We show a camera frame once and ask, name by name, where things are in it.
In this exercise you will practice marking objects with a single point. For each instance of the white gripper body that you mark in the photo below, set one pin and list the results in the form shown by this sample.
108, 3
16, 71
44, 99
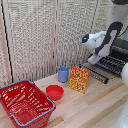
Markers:
94, 60

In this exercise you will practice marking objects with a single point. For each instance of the orange yellow food box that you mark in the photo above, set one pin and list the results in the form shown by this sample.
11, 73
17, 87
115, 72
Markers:
79, 79

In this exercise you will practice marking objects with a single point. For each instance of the red plastic bowl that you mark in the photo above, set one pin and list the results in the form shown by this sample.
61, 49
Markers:
54, 91

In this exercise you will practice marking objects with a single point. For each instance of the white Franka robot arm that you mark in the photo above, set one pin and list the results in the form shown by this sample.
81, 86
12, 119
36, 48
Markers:
106, 38

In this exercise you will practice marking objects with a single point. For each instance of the black oven door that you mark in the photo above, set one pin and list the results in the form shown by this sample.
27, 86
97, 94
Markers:
98, 76

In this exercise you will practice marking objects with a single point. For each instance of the blue plastic cup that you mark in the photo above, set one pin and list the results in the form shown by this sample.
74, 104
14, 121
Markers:
63, 74

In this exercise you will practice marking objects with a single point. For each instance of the red plastic shopping basket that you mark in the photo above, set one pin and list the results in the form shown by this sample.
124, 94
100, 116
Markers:
26, 105

